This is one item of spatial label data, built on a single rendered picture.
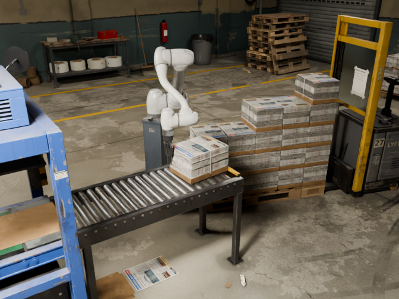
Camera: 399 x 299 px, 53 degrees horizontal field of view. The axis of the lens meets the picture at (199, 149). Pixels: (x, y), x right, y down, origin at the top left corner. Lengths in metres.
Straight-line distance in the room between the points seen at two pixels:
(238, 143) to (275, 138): 0.39
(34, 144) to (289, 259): 2.39
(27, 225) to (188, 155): 1.18
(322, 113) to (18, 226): 2.94
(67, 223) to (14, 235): 0.51
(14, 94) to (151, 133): 1.88
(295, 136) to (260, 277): 1.50
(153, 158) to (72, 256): 1.73
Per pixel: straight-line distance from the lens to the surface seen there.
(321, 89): 4.12
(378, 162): 4.69
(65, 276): 2.49
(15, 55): 2.86
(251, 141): 3.95
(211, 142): 3.15
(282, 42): 10.08
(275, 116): 3.96
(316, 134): 4.27
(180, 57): 3.23
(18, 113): 2.18
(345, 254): 3.83
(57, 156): 2.11
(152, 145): 3.83
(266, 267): 3.52
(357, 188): 4.63
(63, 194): 2.20
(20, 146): 2.05
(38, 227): 2.73
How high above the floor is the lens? 2.26
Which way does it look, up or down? 24 degrees down
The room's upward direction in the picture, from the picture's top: straight up
